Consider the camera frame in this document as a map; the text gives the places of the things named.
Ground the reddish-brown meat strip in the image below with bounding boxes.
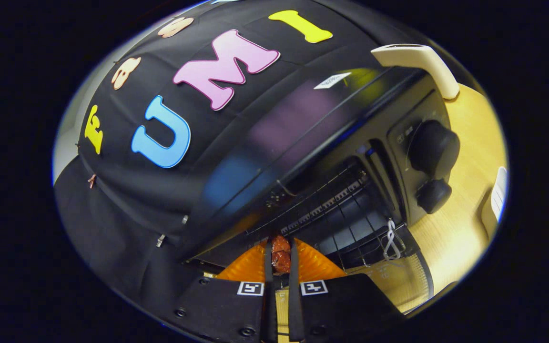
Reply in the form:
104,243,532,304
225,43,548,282
271,234,292,275

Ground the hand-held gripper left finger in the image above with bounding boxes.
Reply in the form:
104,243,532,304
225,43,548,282
174,238,277,343

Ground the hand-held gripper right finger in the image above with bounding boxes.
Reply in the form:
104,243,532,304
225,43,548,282
288,237,406,343

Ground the cream pop-up toaster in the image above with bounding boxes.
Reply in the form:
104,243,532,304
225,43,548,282
371,44,460,101

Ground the white rectangular food tray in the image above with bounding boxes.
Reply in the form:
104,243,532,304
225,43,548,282
481,167,508,239

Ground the black backdrop cloth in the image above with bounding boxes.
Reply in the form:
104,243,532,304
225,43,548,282
53,0,427,310

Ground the black toaster oven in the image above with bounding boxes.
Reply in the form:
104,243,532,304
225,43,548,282
182,67,461,315

